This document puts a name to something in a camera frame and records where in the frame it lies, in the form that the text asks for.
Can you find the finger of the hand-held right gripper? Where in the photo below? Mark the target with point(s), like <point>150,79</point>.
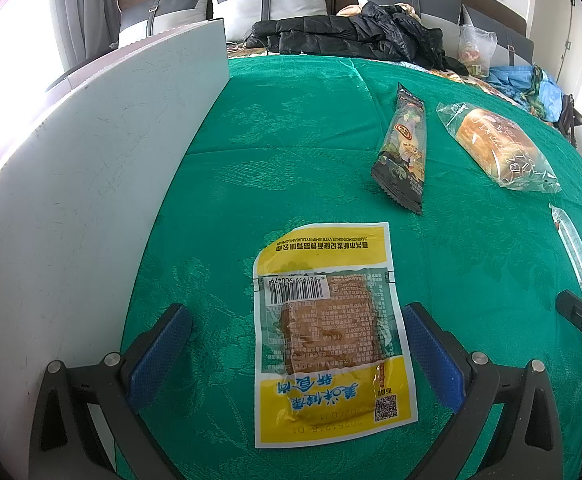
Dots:
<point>578,312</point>

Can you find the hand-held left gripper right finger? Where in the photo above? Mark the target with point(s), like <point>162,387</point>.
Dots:
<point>433,360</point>

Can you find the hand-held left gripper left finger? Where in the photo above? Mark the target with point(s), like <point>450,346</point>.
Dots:
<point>163,355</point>

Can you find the clear sausage packet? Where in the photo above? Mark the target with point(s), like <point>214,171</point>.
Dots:
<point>578,255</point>

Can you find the yellow dried tofu packet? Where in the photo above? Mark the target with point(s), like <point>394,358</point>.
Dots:
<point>326,335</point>

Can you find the bread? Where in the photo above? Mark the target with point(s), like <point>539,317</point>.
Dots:
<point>501,147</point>

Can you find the long dark snack packet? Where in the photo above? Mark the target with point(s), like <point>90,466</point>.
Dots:
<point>403,155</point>

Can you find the dark folding chair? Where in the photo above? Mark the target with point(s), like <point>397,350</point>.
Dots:
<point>573,120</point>

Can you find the white board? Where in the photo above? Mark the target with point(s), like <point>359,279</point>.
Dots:
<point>81,185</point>

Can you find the blue cloth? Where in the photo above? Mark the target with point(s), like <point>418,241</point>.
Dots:
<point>516,82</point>

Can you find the green patterned cloth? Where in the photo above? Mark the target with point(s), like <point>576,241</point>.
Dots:
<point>296,160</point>

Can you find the clear plastic bag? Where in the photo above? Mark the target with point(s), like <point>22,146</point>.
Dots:
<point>476,50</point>

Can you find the black puffer jacket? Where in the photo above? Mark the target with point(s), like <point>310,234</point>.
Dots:
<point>361,35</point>

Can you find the grey curtain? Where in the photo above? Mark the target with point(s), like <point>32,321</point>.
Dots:
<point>88,10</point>

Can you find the beige patterned cloth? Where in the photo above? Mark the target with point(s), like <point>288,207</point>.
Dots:
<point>351,10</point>

